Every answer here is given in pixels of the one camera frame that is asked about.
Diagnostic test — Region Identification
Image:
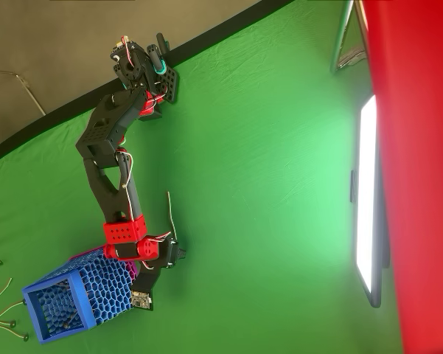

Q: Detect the blue lattice basket magenta base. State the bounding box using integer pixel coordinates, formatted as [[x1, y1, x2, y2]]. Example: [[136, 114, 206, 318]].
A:
[[21, 246, 140, 345]]

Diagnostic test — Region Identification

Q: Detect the green cloth with black rim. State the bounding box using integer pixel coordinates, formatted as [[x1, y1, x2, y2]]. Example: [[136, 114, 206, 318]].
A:
[[0, 0, 405, 354]]

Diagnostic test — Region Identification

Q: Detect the black LED light panel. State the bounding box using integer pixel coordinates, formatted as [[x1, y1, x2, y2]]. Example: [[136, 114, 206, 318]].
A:
[[349, 94, 391, 309]]

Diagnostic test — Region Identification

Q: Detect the black teal table clamp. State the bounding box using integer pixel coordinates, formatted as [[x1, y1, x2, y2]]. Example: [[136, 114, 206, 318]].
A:
[[146, 32, 170, 77]]

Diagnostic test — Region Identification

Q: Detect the thin grey metal rod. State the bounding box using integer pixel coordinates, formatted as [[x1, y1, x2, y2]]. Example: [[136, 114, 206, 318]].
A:
[[0, 68, 47, 117]]

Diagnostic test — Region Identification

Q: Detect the red vertical panel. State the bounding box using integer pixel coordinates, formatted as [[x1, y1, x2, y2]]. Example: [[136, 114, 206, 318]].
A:
[[360, 0, 443, 354]]

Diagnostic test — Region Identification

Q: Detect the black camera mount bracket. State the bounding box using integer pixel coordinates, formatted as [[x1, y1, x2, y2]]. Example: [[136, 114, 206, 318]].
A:
[[130, 257, 167, 312]]

